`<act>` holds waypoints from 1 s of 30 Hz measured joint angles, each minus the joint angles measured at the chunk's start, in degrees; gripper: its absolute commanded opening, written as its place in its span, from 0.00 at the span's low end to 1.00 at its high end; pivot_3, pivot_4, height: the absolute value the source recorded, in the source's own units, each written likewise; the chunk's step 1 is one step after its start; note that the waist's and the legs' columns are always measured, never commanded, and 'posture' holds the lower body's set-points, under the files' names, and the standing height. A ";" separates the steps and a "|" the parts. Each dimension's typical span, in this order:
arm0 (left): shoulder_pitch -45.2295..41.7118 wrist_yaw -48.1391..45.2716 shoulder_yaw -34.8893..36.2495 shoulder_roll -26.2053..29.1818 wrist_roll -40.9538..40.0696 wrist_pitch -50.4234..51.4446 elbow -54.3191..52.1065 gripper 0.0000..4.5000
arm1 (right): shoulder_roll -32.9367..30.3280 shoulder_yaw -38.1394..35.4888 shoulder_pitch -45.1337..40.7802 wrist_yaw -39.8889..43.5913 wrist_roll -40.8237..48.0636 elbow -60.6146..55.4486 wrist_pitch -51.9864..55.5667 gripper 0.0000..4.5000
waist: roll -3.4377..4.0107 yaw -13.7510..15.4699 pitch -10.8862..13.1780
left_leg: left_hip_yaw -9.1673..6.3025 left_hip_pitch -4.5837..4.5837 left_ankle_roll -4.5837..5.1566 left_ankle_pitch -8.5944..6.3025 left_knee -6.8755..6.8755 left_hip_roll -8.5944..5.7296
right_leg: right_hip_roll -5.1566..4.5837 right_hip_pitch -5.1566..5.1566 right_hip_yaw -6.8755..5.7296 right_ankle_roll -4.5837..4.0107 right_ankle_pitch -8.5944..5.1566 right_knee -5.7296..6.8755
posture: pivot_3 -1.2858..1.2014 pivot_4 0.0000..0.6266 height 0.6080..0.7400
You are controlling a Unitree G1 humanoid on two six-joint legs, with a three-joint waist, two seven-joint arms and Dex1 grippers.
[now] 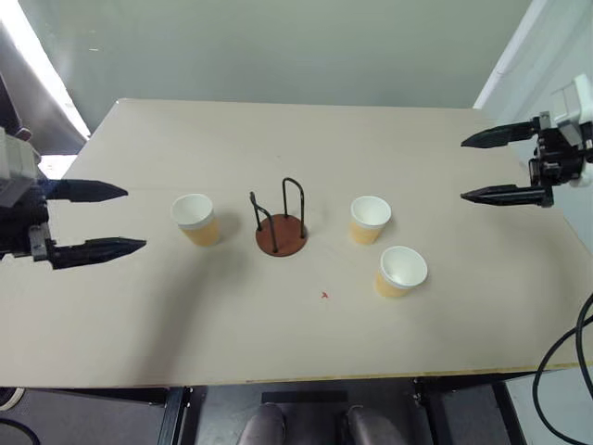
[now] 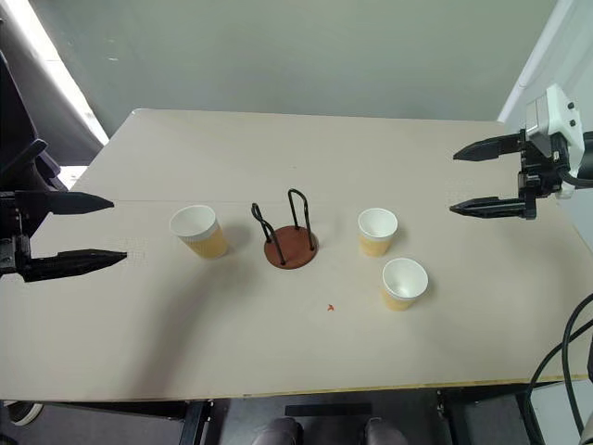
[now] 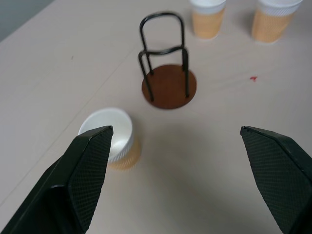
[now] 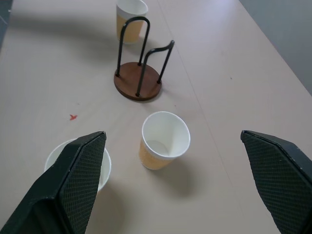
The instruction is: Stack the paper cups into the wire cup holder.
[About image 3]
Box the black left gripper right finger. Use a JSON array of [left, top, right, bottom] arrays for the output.
[[240, 125, 312, 234]]

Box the wire cup holder stand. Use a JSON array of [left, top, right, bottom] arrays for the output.
[[138, 12, 197, 111]]

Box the orange and white paper cup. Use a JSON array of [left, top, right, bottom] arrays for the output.
[[251, 0, 303, 44], [78, 108, 142, 172], [190, 0, 227, 39]]

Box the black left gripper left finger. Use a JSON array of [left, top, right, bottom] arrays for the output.
[[0, 125, 114, 234]]

